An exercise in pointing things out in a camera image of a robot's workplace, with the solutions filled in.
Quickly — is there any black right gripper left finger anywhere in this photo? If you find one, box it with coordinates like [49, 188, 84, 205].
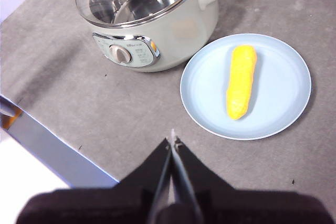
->
[16, 136, 173, 224]

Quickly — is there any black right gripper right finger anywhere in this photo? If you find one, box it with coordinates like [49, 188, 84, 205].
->
[170, 129, 327, 224]

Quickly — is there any yellow corn cob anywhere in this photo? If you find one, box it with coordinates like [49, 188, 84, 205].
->
[226, 45, 258, 121]

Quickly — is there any blue round plate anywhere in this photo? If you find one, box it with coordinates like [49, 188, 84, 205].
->
[180, 33, 312, 141]

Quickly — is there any pale green electric steamer pot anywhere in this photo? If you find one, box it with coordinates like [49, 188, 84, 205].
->
[73, 0, 232, 73]

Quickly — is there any grey metal table frame rail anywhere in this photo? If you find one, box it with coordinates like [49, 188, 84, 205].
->
[0, 94, 120, 189]

